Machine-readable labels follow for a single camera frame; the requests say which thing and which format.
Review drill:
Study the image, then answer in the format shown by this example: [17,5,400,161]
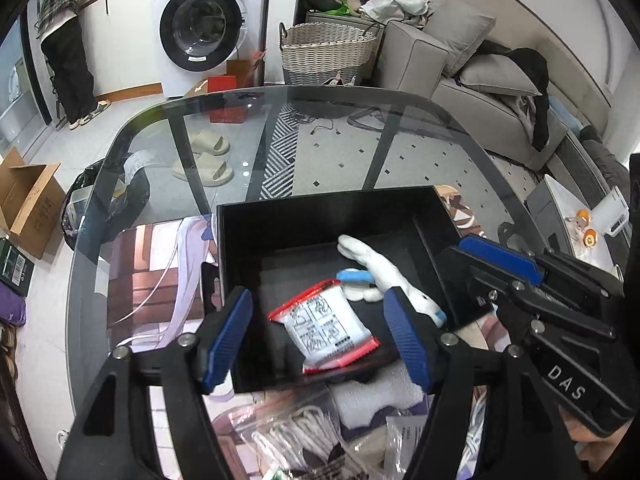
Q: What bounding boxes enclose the red white wipes packet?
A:
[268,280,381,375]

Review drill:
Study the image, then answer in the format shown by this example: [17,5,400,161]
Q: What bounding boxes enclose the white medicine sachet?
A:
[384,415,427,479]

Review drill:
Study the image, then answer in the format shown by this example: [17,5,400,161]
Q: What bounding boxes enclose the white foam wrap piece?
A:
[329,361,424,430]

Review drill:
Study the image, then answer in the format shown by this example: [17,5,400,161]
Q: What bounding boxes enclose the black cardboard box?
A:
[199,185,494,395]

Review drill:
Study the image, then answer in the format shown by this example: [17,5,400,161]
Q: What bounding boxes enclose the black trash bag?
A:
[60,159,151,250]

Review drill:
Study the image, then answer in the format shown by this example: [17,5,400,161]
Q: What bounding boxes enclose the beige slipper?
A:
[190,129,231,156]
[195,153,234,188]

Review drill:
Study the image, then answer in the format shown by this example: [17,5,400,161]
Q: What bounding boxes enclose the grey cushion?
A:
[458,54,540,96]

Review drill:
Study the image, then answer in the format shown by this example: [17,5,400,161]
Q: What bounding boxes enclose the black jacket on sofa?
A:
[477,39,549,152]

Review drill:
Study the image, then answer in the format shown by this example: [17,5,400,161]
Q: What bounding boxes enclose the purple rolled mat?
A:
[0,283,26,327]

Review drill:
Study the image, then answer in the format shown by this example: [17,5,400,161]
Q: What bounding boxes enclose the dark green box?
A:
[0,237,35,298]

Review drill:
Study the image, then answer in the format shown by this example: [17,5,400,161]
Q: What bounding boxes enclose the grey sofa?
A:
[374,0,611,171]

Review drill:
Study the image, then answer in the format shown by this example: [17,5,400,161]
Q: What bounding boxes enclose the brown cardboard box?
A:
[0,148,65,259]

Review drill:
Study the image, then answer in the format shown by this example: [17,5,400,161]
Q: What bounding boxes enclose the small red box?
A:
[206,75,247,125]

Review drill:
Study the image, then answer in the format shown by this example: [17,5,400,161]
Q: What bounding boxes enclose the woven wicker basket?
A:
[279,22,376,86]

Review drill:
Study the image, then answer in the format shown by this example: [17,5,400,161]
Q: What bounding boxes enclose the pile of clothes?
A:
[303,0,433,27]

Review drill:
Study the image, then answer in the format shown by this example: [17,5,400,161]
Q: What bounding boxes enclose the white washing machine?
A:
[151,0,268,99]

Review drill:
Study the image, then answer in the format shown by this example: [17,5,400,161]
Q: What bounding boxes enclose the person in black trousers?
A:
[36,0,111,130]

